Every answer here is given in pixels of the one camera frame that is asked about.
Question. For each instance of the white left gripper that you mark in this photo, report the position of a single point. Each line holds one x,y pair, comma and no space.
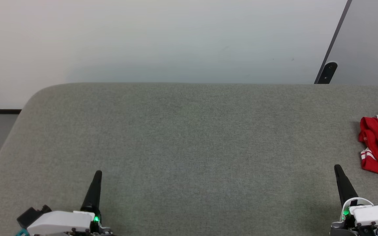
61,223

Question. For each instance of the black wall seam strip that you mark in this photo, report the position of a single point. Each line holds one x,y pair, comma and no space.
340,29

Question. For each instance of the grey door panel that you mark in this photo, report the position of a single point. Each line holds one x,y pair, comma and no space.
372,39

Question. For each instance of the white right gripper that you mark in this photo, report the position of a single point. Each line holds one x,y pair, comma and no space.
376,214

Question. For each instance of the teal left camera connector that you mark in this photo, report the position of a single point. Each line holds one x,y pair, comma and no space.
22,233

